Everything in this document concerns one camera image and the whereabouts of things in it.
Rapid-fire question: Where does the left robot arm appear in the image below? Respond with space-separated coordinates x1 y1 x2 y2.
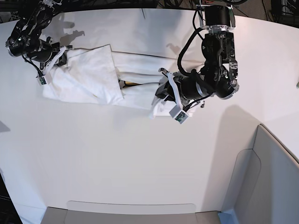
155 5 239 112

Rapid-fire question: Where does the white t-shirt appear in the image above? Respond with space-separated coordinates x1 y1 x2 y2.
42 43 206 121

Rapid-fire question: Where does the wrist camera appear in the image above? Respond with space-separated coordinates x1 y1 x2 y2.
36 74 52 86
169 105 189 124

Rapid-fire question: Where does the beige chair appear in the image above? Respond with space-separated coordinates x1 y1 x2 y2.
42 125 299 224

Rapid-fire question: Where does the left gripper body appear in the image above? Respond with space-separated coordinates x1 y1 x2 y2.
159 68 206 112

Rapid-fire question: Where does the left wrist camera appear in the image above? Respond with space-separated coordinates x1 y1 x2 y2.
169 105 189 124

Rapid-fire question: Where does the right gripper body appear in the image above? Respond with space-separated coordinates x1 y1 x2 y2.
36 36 73 76

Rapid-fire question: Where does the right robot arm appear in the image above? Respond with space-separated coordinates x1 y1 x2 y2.
5 0 72 79

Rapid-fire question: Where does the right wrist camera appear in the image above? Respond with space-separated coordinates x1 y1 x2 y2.
36 74 52 86

